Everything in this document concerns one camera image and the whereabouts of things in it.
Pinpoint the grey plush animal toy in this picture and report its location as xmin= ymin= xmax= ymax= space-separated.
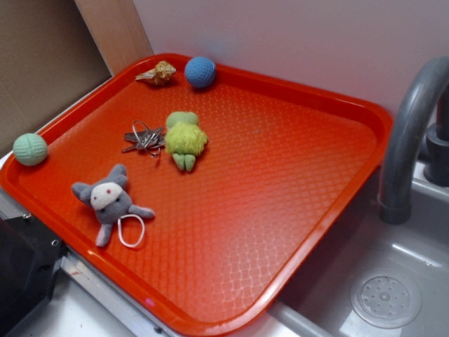
xmin=72 ymin=164 xmax=155 ymax=248

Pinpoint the green fuzzy plush toy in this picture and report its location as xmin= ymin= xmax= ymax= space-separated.
xmin=165 ymin=112 xmax=208 ymax=172

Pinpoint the brown cardboard panel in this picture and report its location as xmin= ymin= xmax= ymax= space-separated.
xmin=1 ymin=1 xmax=110 ymax=155

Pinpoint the orange plastic tray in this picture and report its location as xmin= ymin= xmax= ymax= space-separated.
xmin=1 ymin=54 xmax=392 ymax=336

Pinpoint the grey curved faucet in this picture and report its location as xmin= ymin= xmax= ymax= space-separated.
xmin=377 ymin=56 xmax=448 ymax=225

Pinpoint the dark faucet handle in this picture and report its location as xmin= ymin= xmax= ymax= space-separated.
xmin=424 ymin=88 xmax=448 ymax=187

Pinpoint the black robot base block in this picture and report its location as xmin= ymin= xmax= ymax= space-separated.
xmin=1 ymin=216 xmax=65 ymax=336

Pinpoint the tan seashell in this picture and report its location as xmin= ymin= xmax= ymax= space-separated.
xmin=135 ymin=60 xmax=177 ymax=86

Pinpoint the wooden board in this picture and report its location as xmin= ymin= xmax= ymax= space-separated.
xmin=75 ymin=0 xmax=154 ymax=76

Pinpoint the sink drain cover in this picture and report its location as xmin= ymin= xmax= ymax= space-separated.
xmin=350 ymin=268 xmax=422 ymax=329

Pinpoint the green textured ball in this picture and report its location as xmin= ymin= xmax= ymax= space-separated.
xmin=13 ymin=133 xmax=48 ymax=166

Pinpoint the blue textured ball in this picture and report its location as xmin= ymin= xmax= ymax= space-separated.
xmin=184 ymin=57 xmax=216 ymax=88

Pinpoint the bunch of metal keys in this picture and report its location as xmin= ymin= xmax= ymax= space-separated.
xmin=121 ymin=120 xmax=166 ymax=158

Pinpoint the grey toy sink basin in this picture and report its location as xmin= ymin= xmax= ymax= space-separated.
xmin=269 ymin=164 xmax=448 ymax=336

